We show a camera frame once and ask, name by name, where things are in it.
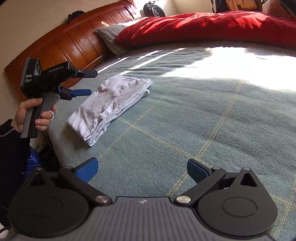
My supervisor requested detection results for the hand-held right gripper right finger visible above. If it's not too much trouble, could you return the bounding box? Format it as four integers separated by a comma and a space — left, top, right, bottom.
174, 159, 259, 205

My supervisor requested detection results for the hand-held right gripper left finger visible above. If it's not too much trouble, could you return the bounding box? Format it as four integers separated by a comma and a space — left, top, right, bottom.
28, 157, 112, 205

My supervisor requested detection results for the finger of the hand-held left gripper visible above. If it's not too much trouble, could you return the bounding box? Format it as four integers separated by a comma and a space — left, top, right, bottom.
58, 85, 92, 101
69, 66, 98, 78

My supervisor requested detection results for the white t-shirt with black lettering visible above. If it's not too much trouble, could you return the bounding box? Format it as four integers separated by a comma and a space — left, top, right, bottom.
80, 89, 151, 147

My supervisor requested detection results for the white t-shirt with girl print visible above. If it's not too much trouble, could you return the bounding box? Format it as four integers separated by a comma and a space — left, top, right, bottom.
66, 75, 153, 139

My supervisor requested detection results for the person's left forearm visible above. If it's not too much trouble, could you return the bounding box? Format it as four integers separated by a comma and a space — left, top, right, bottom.
0, 119, 31, 229

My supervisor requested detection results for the person's left hand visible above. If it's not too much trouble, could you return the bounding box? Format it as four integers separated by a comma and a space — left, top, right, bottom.
11, 97, 57, 134

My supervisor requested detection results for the wooden headboard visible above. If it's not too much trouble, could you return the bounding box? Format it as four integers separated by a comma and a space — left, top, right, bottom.
4, 0, 139, 102

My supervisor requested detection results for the grey pillow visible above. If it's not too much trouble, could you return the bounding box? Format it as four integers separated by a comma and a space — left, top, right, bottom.
94, 17, 148, 56

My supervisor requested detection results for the blue plastic object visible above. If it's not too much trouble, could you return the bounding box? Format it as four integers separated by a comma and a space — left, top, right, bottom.
27, 148, 42, 173

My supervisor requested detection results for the green plaid bed sheet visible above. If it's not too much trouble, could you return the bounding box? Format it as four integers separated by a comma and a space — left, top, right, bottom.
46, 39, 296, 241

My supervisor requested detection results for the black backpack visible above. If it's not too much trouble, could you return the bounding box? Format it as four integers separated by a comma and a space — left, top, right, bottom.
143, 1, 166, 17

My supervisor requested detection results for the red quilt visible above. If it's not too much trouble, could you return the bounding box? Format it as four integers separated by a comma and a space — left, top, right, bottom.
114, 10, 296, 49

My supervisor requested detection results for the dark jacket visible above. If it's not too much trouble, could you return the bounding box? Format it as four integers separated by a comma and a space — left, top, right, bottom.
211, 0, 229, 13

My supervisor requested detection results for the yellow cloth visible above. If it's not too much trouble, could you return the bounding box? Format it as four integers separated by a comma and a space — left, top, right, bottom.
225, 0, 262, 11

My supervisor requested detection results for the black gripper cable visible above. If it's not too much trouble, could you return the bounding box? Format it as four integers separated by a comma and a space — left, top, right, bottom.
0, 224, 13, 235

